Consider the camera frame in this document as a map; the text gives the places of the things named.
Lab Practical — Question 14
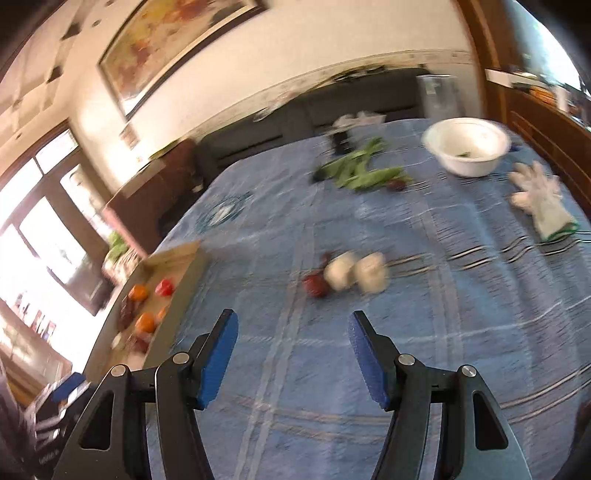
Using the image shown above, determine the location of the cardboard box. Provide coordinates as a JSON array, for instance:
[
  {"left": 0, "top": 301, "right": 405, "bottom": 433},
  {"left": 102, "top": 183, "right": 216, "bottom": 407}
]
[{"left": 85, "top": 240, "right": 211, "bottom": 384}]

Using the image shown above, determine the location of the clear plastic container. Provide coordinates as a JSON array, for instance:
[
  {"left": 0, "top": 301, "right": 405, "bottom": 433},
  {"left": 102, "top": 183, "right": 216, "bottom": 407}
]
[{"left": 416, "top": 74, "right": 462, "bottom": 121}]

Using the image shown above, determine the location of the wooden side cabinet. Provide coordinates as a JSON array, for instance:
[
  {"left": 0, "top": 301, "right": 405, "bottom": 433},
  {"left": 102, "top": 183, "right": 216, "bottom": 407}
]
[{"left": 455, "top": 0, "right": 591, "bottom": 204}]

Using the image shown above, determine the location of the white bowl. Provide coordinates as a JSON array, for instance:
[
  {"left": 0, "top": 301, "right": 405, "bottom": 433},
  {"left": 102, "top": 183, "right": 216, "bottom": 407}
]
[{"left": 422, "top": 117, "right": 512, "bottom": 177}]

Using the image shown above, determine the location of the dark cloth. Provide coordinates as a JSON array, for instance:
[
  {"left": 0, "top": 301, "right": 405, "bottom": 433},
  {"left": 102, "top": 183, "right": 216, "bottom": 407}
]
[{"left": 0, "top": 360, "right": 38, "bottom": 480}]

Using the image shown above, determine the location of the green leafy vegetable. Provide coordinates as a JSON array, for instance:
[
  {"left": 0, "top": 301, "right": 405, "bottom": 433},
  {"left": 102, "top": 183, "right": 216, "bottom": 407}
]
[{"left": 314, "top": 137, "right": 414, "bottom": 191}]

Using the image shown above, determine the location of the black padded headboard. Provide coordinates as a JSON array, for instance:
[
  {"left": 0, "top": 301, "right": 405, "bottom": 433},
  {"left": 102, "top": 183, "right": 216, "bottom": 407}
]
[{"left": 196, "top": 67, "right": 432, "bottom": 178}]

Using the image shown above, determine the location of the beige cake piece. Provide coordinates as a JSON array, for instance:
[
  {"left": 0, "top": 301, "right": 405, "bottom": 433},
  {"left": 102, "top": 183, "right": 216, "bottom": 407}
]
[
  {"left": 355, "top": 251, "right": 389, "bottom": 294},
  {"left": 323, "top": 251, "right": 357, "bottom": 291}
]

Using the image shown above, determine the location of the beige cake piece right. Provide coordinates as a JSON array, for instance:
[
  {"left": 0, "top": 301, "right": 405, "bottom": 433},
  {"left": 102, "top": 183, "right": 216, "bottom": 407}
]
[{"left": 355, "top": 251, "right": 389, "bottom": 294}]

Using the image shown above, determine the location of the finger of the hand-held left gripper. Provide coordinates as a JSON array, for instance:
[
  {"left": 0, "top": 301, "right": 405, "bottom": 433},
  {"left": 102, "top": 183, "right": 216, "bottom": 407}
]
[{"left": 52, "top": 375, "right": 88, "bottom": 403}]

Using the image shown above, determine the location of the black cylinder device on stand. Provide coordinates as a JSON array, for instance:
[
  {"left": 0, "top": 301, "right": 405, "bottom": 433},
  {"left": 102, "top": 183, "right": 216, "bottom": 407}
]
[{"left": 330, "top": 113, "right": 386, "bottom": 155}]

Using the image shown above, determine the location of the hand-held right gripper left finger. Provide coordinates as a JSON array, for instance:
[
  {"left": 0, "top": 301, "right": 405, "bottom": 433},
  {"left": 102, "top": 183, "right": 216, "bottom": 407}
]
[{"left": 51, "top": 308, "right": 240, "bottom": 480}]

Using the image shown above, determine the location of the window with wooden frame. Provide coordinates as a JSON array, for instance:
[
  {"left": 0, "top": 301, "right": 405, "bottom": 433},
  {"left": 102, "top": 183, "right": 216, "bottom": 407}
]
[{"left": 0, "top": 117, "right": 116, "bottom": 319}]

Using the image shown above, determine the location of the framed wall painting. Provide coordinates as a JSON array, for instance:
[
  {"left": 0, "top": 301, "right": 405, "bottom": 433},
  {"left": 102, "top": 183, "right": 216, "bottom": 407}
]
[{"left": 97, "top": 0, "right": 269, "bottom": 121}]

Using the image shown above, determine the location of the blue plaid blanket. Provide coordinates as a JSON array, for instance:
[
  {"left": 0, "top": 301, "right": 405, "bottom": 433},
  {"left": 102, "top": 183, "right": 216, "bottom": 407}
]
[{"left": 139, "top": 117, "right": 591, "bottom": 480}]

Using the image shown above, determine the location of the white work glove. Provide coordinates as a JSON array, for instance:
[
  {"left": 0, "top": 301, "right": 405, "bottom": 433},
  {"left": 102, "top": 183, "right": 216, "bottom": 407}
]
[{"left": 508, "top": 161, "right": 580, "bottom": 243}]

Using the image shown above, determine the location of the green plant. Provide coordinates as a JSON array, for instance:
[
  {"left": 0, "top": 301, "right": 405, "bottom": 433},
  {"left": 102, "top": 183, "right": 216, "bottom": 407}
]
[{"left": 107, "top": 231, "right": 131, "bottom": 259}]

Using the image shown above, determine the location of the large dark wrinkled date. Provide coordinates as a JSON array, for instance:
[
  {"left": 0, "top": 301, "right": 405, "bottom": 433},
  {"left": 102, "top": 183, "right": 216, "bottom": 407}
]
[{"left": 117, "top": 298, "right": 137, "bottom": 330}]

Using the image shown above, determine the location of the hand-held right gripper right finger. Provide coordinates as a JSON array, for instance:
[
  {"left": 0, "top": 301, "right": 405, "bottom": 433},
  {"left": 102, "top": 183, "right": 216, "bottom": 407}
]
[{"left": 348, "top": 310, "right": 525, "bottom": 480}]

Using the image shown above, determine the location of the beige cake piece centre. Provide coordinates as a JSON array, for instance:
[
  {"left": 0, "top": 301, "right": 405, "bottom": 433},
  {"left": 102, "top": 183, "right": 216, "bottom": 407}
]
[{"left": 323, "top": 251, "right": 357, "bottom": 291}]

